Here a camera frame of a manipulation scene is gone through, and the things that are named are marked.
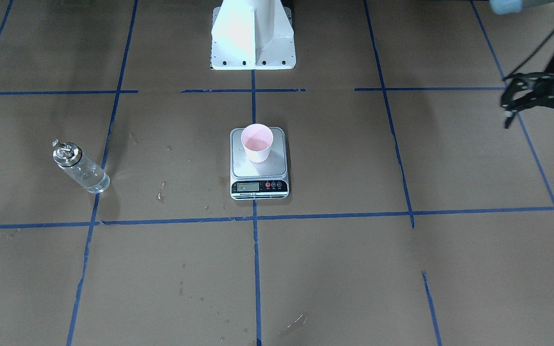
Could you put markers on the clear glass sauce bottle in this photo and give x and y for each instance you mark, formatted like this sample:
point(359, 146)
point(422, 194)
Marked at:
point(72, 159)

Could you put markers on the pink paper cup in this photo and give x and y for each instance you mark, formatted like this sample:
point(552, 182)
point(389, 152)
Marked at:
point(257, 140)

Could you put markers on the grey digital kitchen scale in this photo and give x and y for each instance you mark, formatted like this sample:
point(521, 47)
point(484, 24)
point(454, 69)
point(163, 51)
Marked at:
point(259, 180)

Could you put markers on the white pedestal column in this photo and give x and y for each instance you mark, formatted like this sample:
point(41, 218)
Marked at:
point(253, 35)

